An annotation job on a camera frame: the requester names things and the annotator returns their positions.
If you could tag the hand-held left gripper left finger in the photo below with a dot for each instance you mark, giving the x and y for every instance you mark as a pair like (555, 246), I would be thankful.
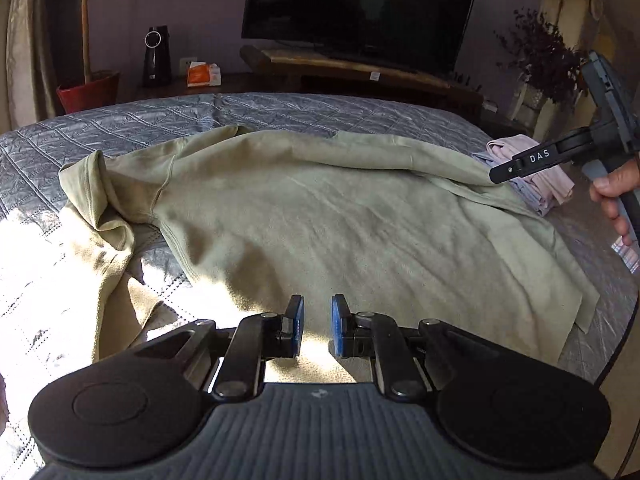
(297, 322)

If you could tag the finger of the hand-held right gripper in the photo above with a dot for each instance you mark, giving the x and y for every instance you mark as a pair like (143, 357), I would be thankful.
(540, 157)

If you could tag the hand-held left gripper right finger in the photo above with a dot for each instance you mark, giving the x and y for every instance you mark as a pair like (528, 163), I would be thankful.
(340, 325)

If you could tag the beige sweatshirt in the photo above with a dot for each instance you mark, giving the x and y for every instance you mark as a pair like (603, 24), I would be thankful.
(325, 210)

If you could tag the person's right hand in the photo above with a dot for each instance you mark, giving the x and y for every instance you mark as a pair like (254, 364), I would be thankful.
(617, 185)

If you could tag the pink folded garment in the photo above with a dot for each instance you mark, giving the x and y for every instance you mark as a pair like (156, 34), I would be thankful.
(560, 182)

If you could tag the lavender folded garment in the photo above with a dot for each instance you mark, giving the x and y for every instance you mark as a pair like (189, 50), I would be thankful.
(525, 200)

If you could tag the pale woven vase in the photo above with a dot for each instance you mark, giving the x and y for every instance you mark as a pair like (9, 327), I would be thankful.
(532, 105)

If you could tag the dried purple flower bunch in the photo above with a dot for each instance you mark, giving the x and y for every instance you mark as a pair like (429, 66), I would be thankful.
(542, 55)

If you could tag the small dark bottles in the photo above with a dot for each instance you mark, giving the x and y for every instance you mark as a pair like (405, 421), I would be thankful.
(462, 80)

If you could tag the black flat television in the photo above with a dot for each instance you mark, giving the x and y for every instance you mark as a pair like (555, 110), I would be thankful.
(360, 5)

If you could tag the wooden television riser shelf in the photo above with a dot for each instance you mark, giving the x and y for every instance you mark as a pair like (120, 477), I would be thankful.
(310, 65)

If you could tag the grey quilted bed cover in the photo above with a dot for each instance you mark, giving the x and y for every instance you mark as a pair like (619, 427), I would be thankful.
(150, 120)

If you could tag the orange tissue pack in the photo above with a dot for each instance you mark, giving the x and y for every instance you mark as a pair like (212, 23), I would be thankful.
(202, 75)

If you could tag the black humidifier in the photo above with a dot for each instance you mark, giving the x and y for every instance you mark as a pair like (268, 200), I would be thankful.
(156, 57)

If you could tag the red plant pot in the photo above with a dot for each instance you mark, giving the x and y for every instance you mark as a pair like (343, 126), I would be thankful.
(87, 92)

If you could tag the green potted tree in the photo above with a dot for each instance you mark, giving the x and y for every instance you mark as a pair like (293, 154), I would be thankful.
(87, 20)

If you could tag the beige curtain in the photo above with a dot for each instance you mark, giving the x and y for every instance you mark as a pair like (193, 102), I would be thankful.
(27, 50)

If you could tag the white wall socket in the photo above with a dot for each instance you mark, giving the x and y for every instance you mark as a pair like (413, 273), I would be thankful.
(186, 63)

